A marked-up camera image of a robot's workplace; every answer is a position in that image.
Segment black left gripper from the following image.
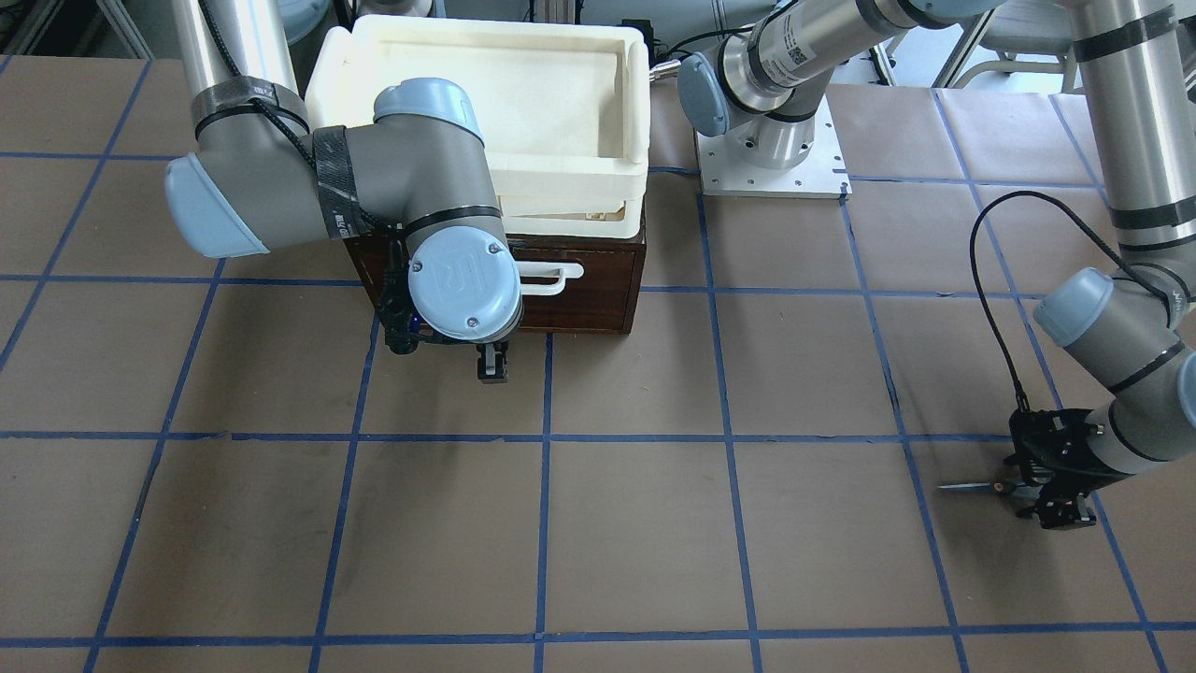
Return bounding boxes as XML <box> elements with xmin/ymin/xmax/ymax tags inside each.
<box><xmin>1005</xmin><ymin>408</ymin><xmax>1112</xmax><ymax>531</ymax></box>

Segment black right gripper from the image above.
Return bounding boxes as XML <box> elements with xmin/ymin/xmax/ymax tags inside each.
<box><xmin>376</xmin><ymin>251</ymin><xmax>509</xmax><ymax>384</ymax></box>

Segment orange handled black scissors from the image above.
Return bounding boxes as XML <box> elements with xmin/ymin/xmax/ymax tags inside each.
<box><xmin>938</xmin><ymin>481</ymin><xmax>1041</xmax><ymax>498</ymax></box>

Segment dark wooden drawer box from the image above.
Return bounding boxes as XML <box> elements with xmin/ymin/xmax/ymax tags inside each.
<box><xmin>346</xmin><ymin>206</ymin><xmax>646</xmax><ymax>342</ymax></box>

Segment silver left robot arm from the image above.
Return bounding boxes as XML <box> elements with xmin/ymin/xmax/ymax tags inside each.
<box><xmin>653</xmin><ymin>1</ymin><xmax>1195</xmax><ymax>531</ymax></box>

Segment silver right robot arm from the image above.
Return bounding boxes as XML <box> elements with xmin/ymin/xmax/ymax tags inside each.
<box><xmin>164</xmin><ymin>1</ymin><xmax>524</xmax><ymax>383</ymax></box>

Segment white plastic tray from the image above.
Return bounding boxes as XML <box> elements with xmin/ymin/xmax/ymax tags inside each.
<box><xmin>305</xmin><ymin>14</ymin><xmax>649</xmax><ymax>239</ymax></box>

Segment white drawer handle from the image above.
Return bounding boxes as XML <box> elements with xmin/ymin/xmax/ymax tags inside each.
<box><xmin>515</xmin><ymin>261</ymin><xmax>585</xmax><ymax>295</ymax></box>

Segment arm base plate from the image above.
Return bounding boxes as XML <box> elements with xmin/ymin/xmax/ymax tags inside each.
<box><xmin>695</xmin><ymin>98</ymin><xmax>853</xmax><ymax>198</ymax></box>

